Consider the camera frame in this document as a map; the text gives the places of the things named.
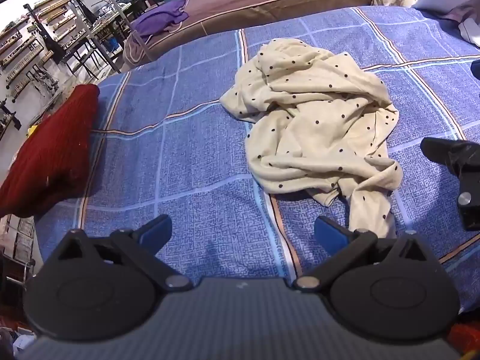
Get cream polka dot top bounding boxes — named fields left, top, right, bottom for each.
left=219, top=38, right=404, bottom=239

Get orange fuzzy cloth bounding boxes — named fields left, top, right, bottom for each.
left=448, top=319, right=480, bottom=355

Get blue plaid bed sheet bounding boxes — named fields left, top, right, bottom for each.
left=34, top=5, right=480, bottom=314

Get black metal display rack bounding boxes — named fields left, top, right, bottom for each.
left=22, top=0, right=126, bottom=77

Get wall display shelves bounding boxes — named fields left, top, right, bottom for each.
left=0, top=19, right=57, bottom=102

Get purple cloth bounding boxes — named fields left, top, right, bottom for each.
left=129, top=0, right=190, bottom=38

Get dark red knitted cloth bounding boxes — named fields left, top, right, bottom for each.
left=0, top=84, right=101, bottom=219

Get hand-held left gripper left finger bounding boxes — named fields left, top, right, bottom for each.
left=47, top=214, right=194, bottom=292

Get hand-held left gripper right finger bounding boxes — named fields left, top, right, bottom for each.
left=292, top=215, right=441, bottom=292

